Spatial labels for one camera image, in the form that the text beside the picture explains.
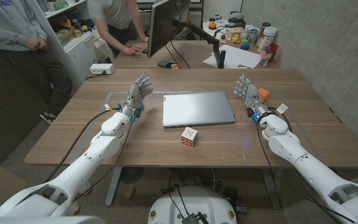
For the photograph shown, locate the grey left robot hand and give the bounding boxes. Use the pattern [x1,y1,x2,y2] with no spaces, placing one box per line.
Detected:
[121,73,154,118]

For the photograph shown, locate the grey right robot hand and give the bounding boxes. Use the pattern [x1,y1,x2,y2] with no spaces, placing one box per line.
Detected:
[234,73,270,121]

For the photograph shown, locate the orange cube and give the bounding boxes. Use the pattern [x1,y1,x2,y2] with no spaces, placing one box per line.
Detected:
[257,87,270,102]

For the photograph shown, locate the silver closed laptop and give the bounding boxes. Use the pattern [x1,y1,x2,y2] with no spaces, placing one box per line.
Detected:
[162,91,236,129]

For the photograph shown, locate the Rubik's cube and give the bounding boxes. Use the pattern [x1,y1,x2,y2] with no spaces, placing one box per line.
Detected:
[180,126,199,147]

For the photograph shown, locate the white power strip box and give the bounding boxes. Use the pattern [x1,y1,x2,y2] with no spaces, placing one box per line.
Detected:
[89,63,116,75]

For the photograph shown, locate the white paper sheets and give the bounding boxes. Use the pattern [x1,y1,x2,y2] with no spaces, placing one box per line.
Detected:
[203,44,262,70]

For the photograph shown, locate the red plastic cup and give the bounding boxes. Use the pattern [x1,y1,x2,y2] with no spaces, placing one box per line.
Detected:
[267,43,279,63]

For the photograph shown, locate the small wooden box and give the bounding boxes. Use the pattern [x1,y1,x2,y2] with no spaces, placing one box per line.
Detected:
[226,27,242,42]

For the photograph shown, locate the tall canister with black lid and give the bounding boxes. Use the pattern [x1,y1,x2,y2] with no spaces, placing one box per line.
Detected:
[257,22,272,48]

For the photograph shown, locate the person in white t-shirt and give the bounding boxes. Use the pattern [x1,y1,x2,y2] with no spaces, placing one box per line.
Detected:
[86,0,149,63]

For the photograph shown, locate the black computer monitor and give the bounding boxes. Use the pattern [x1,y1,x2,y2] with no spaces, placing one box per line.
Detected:
[147,0,191,58]

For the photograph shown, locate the round black floor fan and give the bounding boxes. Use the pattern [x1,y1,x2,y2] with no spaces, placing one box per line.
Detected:
[119,167,144,185]

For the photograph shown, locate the white shelf cabinet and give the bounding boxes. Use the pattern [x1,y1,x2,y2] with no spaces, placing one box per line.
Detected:
[26,0,105,94]

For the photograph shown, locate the white robot torso base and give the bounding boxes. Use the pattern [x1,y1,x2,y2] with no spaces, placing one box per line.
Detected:
[147,185,238,224]

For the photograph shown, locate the person in grey hoodie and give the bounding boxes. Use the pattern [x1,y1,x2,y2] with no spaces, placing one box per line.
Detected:
[0,0,73,125]

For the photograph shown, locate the white tag on cable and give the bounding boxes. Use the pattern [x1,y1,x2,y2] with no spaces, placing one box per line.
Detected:
[275,103,290,114]

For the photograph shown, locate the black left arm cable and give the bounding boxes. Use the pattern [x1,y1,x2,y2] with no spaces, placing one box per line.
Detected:
[44,107,122,184]

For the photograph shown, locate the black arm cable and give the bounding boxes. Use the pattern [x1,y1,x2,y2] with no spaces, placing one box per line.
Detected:
[255,107,357,223]
[44,107,122,184]

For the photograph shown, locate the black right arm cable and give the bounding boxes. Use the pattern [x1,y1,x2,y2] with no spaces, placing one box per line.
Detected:
[255,107,357,223]

